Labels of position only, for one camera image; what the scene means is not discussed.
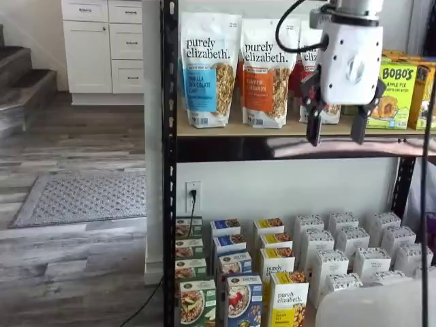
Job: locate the green Bobo's apple pie box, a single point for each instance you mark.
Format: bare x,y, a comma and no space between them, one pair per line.
398,85

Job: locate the dark wooden staircase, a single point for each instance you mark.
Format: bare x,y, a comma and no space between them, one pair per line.
20,85

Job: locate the grey patterned floor mat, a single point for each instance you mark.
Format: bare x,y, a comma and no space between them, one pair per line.
85,201

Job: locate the green apple cinnamon oatmeal box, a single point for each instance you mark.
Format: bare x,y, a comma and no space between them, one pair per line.
189,248
187,228
197,303
190,269

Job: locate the cranberry pecan granola bag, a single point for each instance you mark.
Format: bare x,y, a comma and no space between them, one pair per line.
306,41
295,81

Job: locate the blue white oatmeal box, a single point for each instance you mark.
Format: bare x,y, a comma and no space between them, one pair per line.
230,242
235,264
225,226
243,303

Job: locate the white wall outlet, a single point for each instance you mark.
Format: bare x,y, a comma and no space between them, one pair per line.
198,206

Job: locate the pumpkin cinnamon granola bag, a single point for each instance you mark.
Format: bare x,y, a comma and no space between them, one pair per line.
259,88
240,78

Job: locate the vanilla chocolate chip granola bag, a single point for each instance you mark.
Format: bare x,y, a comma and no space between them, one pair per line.
204,85
181,85

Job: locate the white plastic bag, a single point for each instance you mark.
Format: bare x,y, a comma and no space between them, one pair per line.
413,201

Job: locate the orange Bobo's snack box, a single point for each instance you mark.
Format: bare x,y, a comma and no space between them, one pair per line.
412,58
427,102

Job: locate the grey curtain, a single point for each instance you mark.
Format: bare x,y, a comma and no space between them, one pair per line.
415,27

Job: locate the wooden shelf board with bags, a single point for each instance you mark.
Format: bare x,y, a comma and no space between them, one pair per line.
235,131

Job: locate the white kitchen cabinet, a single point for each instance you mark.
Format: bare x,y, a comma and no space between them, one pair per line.
88,58

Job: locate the black metal shelf rack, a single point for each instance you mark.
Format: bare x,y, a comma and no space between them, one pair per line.
169,102

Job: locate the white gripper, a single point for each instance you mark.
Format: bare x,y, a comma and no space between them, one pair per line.
351,61

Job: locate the yellow purely elizabeth box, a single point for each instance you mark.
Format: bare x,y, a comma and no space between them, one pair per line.
269,225
277,262
289,299
276,240

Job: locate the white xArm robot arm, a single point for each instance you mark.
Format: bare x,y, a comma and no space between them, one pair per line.
357,7

